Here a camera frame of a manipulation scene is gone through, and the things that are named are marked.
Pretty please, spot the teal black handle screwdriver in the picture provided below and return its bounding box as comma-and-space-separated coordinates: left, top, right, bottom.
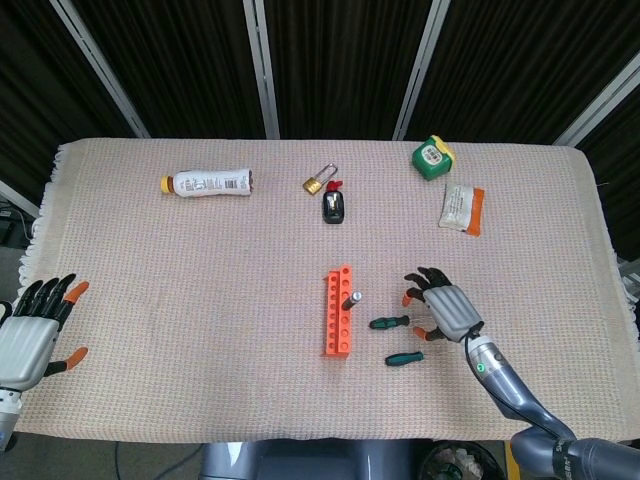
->
384, 351, 446, 368

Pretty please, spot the green black handle screwdriver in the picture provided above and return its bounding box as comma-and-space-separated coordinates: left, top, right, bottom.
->
368, 314, 426, 330

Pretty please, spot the green yellow tape measure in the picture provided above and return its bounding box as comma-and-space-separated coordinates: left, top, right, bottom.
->
411, 134, 457, 182

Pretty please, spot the dark fabric partition panel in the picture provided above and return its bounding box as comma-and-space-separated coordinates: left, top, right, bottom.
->
0, 0, 136, 201
264, 0, 431, 140
69, 0, 266, 140
407, 0, 640, 141

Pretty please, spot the brass padlock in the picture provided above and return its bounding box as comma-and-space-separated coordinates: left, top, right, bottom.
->
301, 162, 338, 196

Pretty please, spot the white orange sachet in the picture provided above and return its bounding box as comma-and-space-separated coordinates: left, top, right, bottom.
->
438, 182, 486, 237

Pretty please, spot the orange screwdriver rack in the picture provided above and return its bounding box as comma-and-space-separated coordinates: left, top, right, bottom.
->
320, 265, 356, 359

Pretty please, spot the black plug adapter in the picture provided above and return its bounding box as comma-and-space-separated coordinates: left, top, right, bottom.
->
321, 189, 347, 226

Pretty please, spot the beige woven tablecloth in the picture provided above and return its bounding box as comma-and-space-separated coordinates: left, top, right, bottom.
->
0, 138, 639, 451

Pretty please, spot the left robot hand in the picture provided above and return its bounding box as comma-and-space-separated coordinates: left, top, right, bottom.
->
0, 273, 91, 394

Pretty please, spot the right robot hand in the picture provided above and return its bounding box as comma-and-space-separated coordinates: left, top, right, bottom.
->
402, 267, 486, 344

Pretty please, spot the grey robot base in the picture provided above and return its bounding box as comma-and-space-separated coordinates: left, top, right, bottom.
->
199, 438, 434, 480

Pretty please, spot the white bottle yellow cap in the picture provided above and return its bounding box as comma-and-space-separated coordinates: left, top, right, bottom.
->
159, 168, 256, 199

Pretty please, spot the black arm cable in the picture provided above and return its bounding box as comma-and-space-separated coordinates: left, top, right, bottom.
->
463, 333, 531, 426

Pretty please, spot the black waste bin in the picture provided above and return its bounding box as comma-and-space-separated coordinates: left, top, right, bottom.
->
418, 439, 504, 480

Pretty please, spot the aluminium partition post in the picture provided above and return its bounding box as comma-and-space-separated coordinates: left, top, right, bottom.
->
243, 0, 281, 140
49, 0, 151, 140
392, 0, 451, 141
0, 178, 41, 219
552, 64, 640, 147

